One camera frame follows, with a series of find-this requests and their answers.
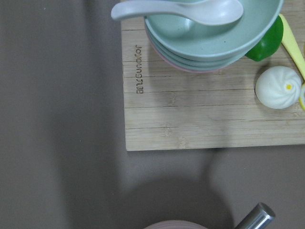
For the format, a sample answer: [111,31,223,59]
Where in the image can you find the green lime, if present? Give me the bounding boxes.
[245,16,284,62]

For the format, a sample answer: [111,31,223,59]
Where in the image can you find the white steamed bun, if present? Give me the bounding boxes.
[255,66,301,109]

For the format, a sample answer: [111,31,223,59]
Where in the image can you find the yellow plastic knife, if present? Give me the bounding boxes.
[279,14,305,79]

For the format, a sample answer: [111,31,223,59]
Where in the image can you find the white ceramic spoon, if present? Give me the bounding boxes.
[111,0,244,26]

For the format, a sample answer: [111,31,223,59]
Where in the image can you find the green stacked bowls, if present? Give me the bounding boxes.
[144,0,284,73]

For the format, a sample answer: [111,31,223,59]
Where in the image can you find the bamboo cutting board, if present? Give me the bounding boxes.
[121,0,305,152]

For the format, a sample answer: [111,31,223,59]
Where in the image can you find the pink bowl with ice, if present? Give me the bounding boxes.
[145,220,196,229]

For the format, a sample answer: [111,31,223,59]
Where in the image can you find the metal ice scoop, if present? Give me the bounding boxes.
[235,202,275,229]

